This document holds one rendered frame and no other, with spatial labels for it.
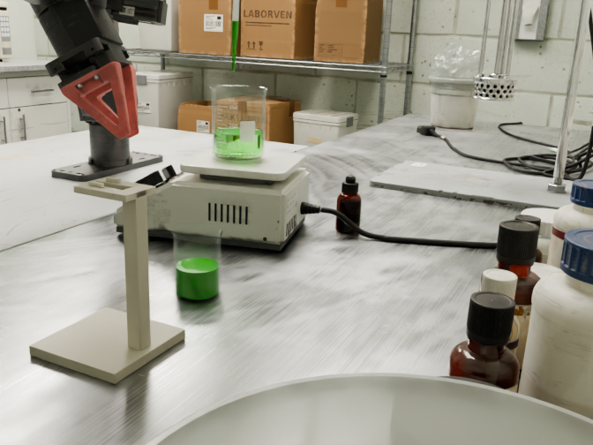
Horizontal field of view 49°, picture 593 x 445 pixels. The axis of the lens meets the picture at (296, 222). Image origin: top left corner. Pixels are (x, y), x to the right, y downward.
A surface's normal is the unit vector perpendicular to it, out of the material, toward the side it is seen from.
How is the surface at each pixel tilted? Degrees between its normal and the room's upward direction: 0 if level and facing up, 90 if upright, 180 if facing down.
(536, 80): 90
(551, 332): 90
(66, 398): 0
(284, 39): 92
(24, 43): 90
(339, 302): 0
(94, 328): 0
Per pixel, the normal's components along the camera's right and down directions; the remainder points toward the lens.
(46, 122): 0.90, 0.16
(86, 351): 0.04, -0.96
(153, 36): -0.43, 0.29
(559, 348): -0.78, 0.15
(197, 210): -0.22, 0.27
